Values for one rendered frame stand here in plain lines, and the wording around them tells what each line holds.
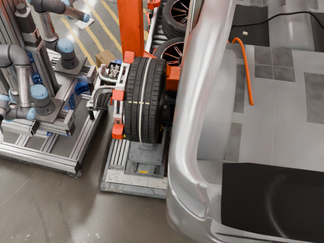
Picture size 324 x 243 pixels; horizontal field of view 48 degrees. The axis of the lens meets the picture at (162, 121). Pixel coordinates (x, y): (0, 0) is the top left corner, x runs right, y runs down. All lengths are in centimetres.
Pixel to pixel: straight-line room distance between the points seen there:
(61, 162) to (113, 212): 63
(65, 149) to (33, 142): 31
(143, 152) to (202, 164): 93
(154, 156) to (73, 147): 74
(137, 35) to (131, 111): 66
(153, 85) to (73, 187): 140
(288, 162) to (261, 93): 53
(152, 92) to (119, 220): 128
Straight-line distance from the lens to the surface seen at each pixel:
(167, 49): 373
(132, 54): 280
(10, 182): 367
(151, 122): 255
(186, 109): 177
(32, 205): 350
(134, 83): 255
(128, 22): 283
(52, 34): 308
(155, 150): 331
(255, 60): 298
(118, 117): 262
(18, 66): 258
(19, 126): 304
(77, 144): 344
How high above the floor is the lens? 310
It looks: 56 degrees down
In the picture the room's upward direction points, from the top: 2 degrees clockwise
